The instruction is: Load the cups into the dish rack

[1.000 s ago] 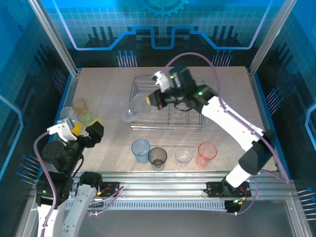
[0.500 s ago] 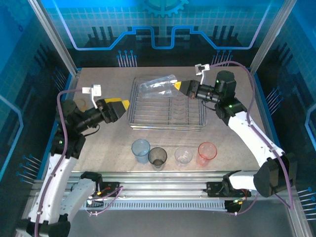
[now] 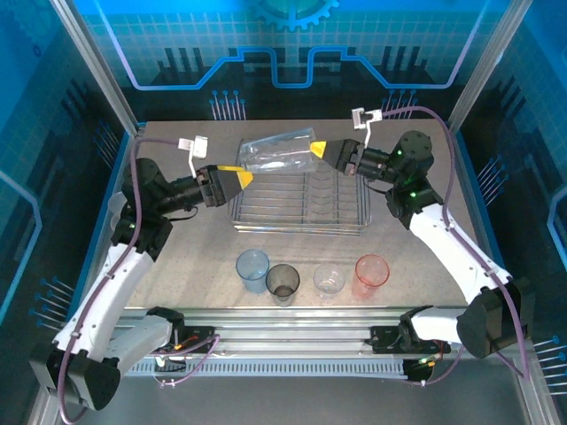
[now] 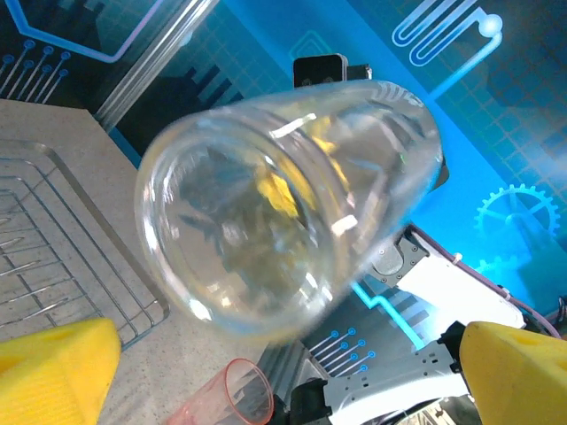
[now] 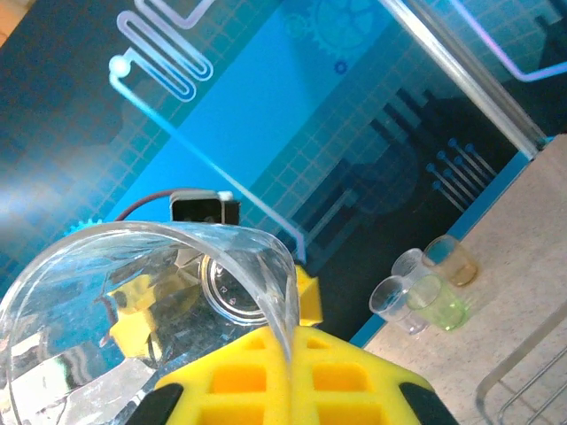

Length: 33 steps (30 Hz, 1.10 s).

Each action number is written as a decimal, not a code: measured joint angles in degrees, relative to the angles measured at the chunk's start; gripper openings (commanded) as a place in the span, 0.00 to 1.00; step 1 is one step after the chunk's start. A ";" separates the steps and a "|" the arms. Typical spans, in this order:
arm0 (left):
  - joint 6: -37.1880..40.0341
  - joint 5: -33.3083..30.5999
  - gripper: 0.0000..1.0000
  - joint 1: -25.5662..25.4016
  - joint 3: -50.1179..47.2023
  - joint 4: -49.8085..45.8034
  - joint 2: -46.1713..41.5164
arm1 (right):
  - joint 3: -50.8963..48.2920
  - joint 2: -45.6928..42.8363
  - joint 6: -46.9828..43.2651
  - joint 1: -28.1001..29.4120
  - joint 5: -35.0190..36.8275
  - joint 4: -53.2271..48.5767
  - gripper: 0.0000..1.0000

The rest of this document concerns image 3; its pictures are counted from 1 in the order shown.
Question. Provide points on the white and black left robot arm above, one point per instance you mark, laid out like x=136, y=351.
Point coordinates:
x=117, y=283

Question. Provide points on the grey metal shelf plate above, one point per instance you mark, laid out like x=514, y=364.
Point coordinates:
x=288, y=403

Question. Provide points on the aluminium mounting rail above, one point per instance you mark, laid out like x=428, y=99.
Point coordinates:
x=288, y=329

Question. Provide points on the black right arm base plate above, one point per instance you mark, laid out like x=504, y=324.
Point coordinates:
x=383, y=338

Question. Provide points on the aluminium frame post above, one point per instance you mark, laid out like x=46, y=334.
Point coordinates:
x=105, y=75
x=485, y=66

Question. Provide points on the large clear plastic cup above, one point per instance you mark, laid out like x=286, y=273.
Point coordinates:
x=274, y=152

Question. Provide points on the dark grey plastic cup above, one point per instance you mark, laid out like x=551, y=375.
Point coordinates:
x=283, y=292

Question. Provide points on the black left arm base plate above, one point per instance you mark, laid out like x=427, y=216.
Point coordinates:
x=204, y=331

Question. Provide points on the frosted white plastic cup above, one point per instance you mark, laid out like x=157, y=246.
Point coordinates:
x=115, y=208

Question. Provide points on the blue textured plastic cup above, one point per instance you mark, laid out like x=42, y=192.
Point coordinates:
x=250, y=283

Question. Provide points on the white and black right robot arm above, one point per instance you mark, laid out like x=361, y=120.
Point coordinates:
x=460, y=257

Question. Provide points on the red plastic cup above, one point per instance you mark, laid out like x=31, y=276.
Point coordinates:
x=367, y=283

